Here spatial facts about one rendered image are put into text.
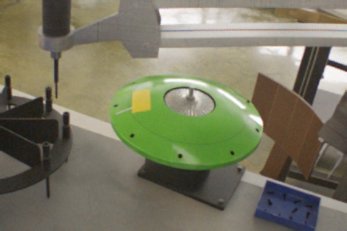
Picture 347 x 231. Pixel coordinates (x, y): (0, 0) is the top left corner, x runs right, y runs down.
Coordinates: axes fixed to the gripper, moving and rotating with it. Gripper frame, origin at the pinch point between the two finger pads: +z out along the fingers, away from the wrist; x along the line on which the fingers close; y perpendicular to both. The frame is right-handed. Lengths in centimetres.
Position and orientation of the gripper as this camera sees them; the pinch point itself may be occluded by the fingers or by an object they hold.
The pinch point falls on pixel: (321, 172)
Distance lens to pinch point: 98.1
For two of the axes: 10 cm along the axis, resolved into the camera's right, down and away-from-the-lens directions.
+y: -6.2, -1.3, -7.7
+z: -4.8, 8.5, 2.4
